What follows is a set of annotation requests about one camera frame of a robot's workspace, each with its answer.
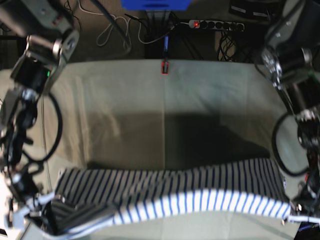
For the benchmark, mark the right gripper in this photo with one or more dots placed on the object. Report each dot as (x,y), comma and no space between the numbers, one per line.
(51,211)

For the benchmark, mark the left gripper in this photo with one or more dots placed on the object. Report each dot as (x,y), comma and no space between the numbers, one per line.
(305,206)

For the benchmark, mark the blue white striped t-shirt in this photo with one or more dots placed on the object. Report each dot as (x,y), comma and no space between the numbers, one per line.
(89,200)

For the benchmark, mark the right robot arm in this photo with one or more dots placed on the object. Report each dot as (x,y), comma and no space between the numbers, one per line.
(51,39)

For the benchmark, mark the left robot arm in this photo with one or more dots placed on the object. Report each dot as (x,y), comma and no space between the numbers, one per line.
(287,55)

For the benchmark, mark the green table cloth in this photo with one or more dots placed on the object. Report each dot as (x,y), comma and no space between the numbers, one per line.
(125,114)

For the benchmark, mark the red black centre clamp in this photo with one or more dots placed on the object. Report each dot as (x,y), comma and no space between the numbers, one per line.
(165,60)

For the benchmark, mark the black power strip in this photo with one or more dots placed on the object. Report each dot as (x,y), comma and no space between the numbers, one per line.
(216,25)

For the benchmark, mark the blue plastic bin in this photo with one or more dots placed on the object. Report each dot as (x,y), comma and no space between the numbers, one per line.
(155,5)

